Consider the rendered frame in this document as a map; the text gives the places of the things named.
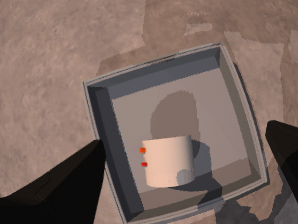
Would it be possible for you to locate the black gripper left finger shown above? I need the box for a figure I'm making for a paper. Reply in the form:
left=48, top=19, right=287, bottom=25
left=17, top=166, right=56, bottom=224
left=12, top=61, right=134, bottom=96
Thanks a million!
left=0, top=140, right=106, bottom=224

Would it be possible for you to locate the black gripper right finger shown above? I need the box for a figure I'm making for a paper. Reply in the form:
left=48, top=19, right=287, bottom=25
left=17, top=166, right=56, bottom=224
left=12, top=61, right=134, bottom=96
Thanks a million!
left=265, top=120, right=298, bottom=204

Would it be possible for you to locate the peach cylinder with grey slotted end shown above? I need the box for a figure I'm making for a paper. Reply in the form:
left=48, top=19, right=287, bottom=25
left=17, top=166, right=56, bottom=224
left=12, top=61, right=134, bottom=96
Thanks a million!
left=140, top=135, right=196, bottom=188

